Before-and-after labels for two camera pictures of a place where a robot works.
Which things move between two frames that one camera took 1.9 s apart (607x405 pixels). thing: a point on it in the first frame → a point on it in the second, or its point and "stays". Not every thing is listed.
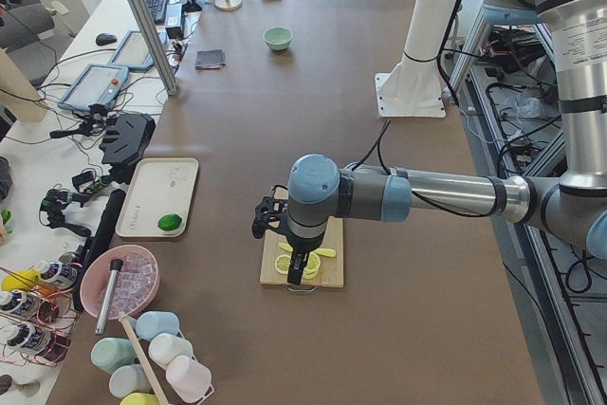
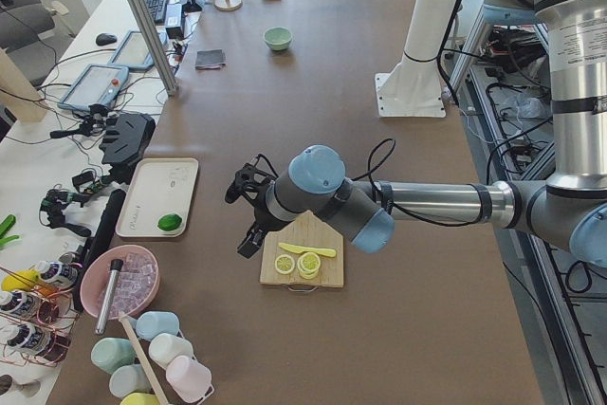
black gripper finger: x=304 y=259 → x=259 y=239
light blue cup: x=152 y=323 stays
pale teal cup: x=128 y=378 stays
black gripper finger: x=295 y=268 → x=250 y=244
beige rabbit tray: x=157 y=187 stays
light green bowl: x=278 y=38 stays
